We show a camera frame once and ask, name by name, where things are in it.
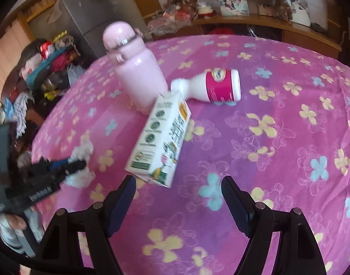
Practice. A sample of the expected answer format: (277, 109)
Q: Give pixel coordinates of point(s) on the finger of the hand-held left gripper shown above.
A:
(74, 168)
(56, 164)

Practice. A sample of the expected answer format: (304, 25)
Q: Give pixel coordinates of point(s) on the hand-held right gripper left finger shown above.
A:
(120, 206)

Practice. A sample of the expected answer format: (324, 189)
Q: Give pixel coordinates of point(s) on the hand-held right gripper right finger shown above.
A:
(236, 206)

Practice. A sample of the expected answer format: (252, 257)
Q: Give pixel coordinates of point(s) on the white tissue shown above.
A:
(83, 149)

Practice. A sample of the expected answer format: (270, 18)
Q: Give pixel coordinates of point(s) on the white green milk carton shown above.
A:
(157, 137)

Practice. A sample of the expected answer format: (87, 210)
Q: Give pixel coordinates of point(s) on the person's left hand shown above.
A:
(17, 229)

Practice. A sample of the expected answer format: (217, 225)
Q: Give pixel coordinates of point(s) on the pink floral bed blanket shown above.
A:
(278, 163)

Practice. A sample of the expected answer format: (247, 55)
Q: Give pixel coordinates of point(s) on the pile of clothes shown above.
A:
(46, 71)

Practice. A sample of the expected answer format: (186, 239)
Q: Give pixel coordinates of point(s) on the pink thermos bottle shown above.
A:
(137, 71)

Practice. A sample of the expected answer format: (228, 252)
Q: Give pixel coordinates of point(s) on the white bottle with pink label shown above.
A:
(197, 87)

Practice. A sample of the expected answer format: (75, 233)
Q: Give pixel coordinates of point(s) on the grey refrigerator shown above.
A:
(86, 14)

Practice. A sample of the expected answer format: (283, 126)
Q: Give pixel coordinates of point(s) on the clear bag with red items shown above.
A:
(172, 18)

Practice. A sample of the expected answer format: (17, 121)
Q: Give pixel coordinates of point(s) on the wooden headboard shelf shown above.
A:
(278, 30)

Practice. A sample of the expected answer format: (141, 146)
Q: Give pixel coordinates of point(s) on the small black box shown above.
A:
(318, 27)

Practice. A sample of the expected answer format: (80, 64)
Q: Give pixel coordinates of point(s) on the framed couple photo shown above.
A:
(233, 5)

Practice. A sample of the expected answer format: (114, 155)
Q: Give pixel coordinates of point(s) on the wedding photo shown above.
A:
(300, 11)

